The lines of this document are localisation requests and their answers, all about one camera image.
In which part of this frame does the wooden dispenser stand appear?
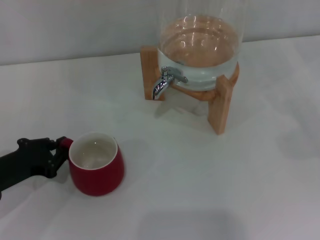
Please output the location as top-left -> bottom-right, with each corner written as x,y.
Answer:
139,45 -> 241,136

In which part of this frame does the glass water dispenser jar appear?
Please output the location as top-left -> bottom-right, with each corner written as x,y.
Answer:
157,0 -> 245,92

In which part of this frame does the red cup with white inside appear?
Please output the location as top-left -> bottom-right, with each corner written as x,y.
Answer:
59,132 -> 126,197

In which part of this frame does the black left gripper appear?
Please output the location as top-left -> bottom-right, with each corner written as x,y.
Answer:
0,136 -> 70,195

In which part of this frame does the chrome faucet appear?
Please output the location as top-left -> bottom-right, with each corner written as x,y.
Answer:
151,65 -> 189,102

